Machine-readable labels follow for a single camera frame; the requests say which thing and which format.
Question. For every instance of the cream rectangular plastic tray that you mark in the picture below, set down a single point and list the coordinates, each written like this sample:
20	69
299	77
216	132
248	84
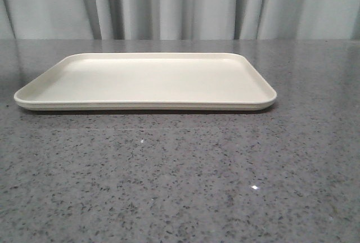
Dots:
148	81

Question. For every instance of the light grey pleated curtain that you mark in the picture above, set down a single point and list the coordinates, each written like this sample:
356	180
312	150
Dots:
179	19

